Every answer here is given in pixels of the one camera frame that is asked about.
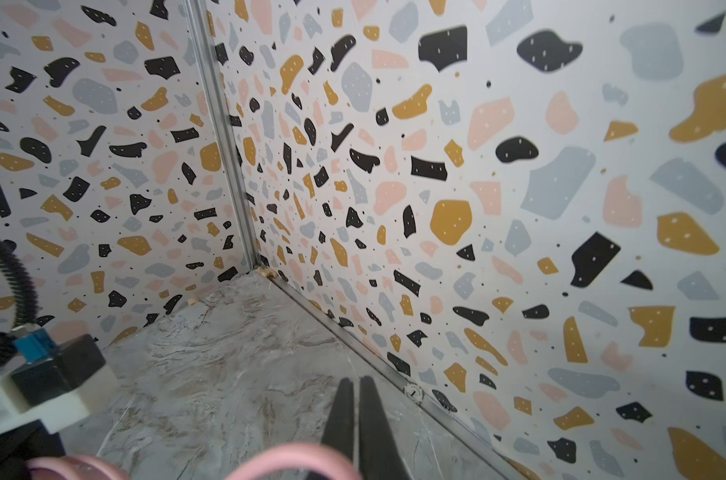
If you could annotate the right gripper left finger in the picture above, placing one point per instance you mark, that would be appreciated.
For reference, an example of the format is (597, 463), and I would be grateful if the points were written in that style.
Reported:
(339, 432)

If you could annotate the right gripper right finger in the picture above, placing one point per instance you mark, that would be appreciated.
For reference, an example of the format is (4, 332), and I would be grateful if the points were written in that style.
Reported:
(379, 456)

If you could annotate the pink headphones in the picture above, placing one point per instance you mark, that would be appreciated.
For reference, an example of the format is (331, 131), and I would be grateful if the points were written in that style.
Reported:
(315, 458)

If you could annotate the left corner aluminium post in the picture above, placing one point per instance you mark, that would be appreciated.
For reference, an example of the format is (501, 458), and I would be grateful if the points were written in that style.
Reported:
(205, 52)

